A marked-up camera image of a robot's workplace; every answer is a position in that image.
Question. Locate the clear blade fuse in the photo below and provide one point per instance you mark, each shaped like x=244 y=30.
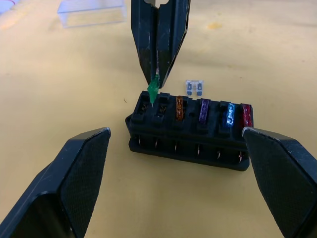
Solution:
x=195 y=87

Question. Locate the black fuse box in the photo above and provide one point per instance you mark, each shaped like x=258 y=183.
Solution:
x=188 y=138

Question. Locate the orange blade fuse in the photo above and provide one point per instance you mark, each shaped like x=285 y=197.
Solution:
x=179 y=109

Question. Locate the purple blade fuse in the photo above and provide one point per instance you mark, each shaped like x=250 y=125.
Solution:
x=204 y=111

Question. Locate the red blade fuse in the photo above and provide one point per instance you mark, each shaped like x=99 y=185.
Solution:
x=247 y=115

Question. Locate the green blade fuse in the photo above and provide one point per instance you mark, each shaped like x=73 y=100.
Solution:
x=152 y=90

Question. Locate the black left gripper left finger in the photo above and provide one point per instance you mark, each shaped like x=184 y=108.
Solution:
x=62 y=188

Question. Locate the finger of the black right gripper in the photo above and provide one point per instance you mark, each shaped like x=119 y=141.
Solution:
x=143 y=37
x=173 y=32

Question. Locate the blue blade fuse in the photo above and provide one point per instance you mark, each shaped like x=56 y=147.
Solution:
x=229 y=116

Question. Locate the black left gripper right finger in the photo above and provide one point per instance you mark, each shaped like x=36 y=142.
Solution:
x=284 y=183

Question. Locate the clear plastic fuse box cover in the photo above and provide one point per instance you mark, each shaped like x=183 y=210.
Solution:
x=91 y=13

